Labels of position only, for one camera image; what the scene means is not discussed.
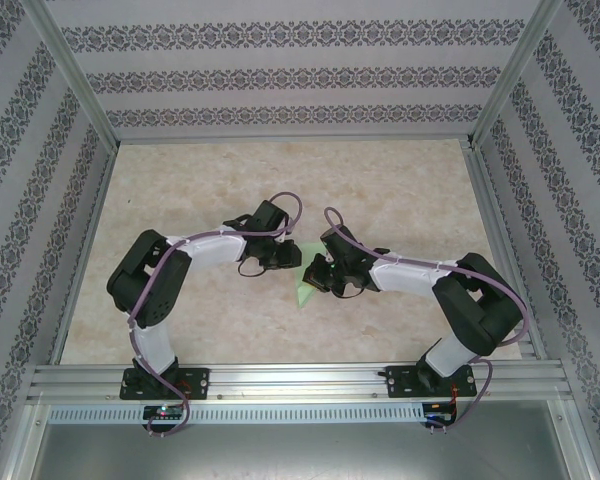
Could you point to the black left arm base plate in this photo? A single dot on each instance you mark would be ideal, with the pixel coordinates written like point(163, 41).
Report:
point(200, 382)

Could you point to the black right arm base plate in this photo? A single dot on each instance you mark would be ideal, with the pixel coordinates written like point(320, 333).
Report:
point(397, 382)

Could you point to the aluminium frame post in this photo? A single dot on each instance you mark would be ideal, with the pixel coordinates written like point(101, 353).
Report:
point(517, 70)
point(75, 75)

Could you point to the aluminium mounting rail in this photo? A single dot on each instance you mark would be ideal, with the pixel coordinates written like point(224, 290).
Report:
point(300, 382)

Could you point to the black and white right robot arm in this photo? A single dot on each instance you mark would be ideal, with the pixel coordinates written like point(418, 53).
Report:
point(480, 315)

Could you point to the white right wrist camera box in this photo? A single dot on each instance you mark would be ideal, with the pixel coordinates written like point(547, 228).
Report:
point(322, 259)

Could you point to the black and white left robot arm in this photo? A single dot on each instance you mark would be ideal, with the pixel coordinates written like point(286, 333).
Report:
point(150, 295)

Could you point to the light green paper sheet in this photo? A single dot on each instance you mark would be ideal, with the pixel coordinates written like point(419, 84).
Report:
point(304, 295)

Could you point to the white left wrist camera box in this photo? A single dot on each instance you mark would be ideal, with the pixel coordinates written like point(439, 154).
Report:
point(280, 239)

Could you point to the grey metal panel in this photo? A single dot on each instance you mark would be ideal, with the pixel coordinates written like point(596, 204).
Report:
point(300, 450)

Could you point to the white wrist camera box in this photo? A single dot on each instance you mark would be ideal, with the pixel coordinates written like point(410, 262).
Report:
point(322, 259)
point(280, 239)

